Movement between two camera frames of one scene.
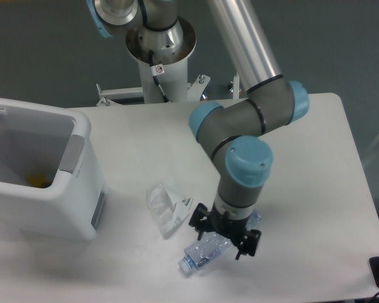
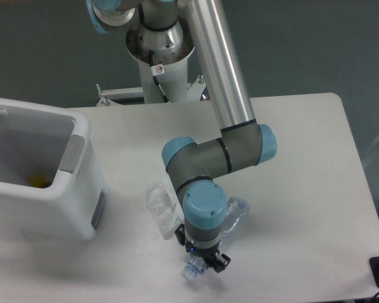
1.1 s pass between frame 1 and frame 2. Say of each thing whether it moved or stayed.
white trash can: stayed
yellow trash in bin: stayed
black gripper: moved
